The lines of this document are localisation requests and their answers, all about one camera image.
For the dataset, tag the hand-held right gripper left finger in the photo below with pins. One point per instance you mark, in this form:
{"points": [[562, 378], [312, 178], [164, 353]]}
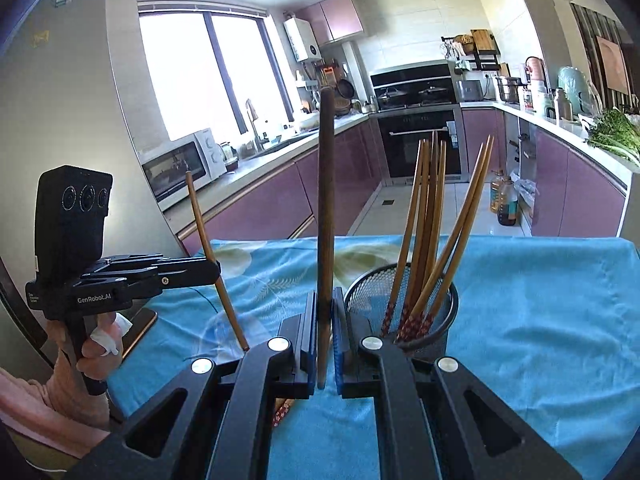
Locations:
{"points": [[310, 345]]}

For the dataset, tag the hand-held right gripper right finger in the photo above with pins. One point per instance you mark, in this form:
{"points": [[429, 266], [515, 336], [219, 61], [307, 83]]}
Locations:
{"points": [[341, 345]]}

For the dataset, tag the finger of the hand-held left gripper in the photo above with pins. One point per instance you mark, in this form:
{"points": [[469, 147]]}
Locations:
{"points": [[185, 264], [190, 280]]}

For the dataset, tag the black mesh utensil holder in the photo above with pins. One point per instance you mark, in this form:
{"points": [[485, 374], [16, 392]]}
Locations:
{"points": [[360, 305]]}

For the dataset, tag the patterned-end wooden chopstick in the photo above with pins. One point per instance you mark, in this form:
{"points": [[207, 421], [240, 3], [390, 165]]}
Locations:
{"points": [[204, 220], [281, 414], [326, 210]]}

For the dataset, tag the bunch of wooden chopsticks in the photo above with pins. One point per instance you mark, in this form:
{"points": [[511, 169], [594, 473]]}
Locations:
{"points": [[431, 220]]}

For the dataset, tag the person's left forearm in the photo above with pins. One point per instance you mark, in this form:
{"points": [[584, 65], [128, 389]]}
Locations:
{"points": [[35, 410]]}

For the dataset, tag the person's left hand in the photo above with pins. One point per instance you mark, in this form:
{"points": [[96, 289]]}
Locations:
{"points": [[75, 380]]}

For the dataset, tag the dark smartphone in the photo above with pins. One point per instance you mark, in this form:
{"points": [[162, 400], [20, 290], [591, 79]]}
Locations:
{"points": [[140, 330]]}

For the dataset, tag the white microwave oven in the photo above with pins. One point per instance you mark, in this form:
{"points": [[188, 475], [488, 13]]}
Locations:
{"points": [[180, 170]]}

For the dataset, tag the purple counter with sink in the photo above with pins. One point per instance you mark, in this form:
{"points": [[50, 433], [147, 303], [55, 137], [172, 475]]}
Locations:
{"points": [[270, 195]]}

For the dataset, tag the small glass kettle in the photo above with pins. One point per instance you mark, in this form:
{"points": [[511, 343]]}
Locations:
{"points": [[229, 156]]}

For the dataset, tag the steel kitchen faucet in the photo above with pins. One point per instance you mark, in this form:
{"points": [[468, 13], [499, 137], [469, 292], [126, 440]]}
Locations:
{"points": [[252, 125]]}

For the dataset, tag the grey refrigerator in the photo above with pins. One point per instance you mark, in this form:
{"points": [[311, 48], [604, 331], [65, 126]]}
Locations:
{"points": [[75, 85]]}

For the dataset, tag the kitchen sink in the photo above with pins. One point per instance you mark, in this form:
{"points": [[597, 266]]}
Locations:
{"points": [[290, 141]]}

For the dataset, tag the blue floral tablecloth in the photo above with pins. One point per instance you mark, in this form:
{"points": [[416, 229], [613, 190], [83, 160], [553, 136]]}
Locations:
{"points": [[525, 320]]}

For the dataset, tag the white casserole pot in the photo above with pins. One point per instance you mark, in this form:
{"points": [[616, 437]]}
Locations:
{"points": [[309, 121]]}

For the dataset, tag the kitchen window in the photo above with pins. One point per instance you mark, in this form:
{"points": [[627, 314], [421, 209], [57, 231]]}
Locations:
{"points": [[200, 75]]}

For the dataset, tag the black integrated stove oven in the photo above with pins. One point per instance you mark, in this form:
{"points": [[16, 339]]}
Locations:
{"points": [[415, 145]]}

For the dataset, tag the yellow oil bottle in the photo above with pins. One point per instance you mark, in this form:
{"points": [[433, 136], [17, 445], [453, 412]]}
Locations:
{"points": [[495, 195]]}

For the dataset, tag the dark oil bottle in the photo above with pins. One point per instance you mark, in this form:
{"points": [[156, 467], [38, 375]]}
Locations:
{"points": [[507, 205]]}

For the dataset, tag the black frying pan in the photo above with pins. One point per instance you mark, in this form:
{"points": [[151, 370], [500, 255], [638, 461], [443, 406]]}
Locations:
{"points": [[345, 90]]}

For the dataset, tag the clear plastic bag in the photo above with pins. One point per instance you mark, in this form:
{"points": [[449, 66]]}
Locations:
{"points": [[527, 195]]}

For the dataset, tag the black pot with glass lid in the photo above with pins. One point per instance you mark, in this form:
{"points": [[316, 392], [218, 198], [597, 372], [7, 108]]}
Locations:
{"points": [[431, 93], [390, 95]]}

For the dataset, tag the silver countertop appliance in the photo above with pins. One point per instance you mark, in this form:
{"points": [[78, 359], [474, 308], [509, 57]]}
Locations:
{"points": [[470, 90]]}

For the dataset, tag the purple counter with appliances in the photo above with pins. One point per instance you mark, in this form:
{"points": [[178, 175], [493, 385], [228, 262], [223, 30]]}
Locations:
{"points": [[575, 180]]}

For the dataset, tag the steel stockpot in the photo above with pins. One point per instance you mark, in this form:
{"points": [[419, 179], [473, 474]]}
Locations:
{"points": [[508, 90]]}

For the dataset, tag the steel thermos flask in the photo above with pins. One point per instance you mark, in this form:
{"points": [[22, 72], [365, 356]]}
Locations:
{"points": [[562, 106]]}

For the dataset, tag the pink electric kettle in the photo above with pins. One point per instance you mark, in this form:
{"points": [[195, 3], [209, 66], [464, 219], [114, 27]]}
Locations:
{"points": [[536, 72]]}

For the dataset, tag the wooden cutting board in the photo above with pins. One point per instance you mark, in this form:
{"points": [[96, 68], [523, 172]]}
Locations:
{"points": [[482, 41]]}

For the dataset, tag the green leafy vegetables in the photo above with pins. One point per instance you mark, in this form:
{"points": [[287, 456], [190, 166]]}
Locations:
{"points": [[617, 132]]}

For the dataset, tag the green air fryer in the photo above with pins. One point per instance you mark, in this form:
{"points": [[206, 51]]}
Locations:
{"points": [[577, 87]]}

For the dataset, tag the white wall water heater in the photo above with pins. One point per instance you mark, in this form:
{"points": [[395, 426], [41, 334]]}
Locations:
{"points": [[302, 40]]}

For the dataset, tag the purple wall cabinet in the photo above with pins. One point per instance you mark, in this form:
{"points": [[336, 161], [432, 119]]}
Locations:
{"points": [[335, 17]]}

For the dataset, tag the black wall rack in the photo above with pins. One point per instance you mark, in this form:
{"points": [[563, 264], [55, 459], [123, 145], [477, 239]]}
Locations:
{"points": [[480, 62]]}

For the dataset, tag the pink wall painting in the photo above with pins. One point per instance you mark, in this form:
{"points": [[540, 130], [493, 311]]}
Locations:
{"points": [[612, 62]]}

